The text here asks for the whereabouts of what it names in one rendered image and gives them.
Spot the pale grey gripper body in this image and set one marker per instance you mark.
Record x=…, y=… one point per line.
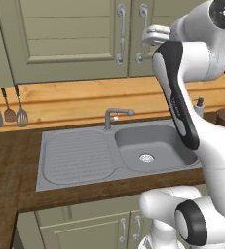
x=156, y=34

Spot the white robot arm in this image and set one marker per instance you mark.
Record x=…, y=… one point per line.
x=214, y=152

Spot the narrow sage green cabinet door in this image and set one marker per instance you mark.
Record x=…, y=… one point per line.
x=156, y=13

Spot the wide sage green cabinet door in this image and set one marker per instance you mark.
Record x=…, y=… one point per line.
x=68, y=39

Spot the sage green base cabinet door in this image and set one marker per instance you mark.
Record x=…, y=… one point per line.
x=84, y=231
x=145, y=227

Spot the grey soap dispenser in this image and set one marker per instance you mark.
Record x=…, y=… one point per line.
x=199, y=108

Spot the grey sink tap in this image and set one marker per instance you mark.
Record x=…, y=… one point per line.
x=108, y=118

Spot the grey kitchen sink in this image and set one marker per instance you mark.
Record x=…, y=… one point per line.
x=78, y=159

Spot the grey slotted hanging spatula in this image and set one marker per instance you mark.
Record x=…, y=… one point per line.
x=22, y=117

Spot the brown hanging spatula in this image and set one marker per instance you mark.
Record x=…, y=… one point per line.
x=9, y=114

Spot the sage green false drawer front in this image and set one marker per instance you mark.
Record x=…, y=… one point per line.
x=91, y=207

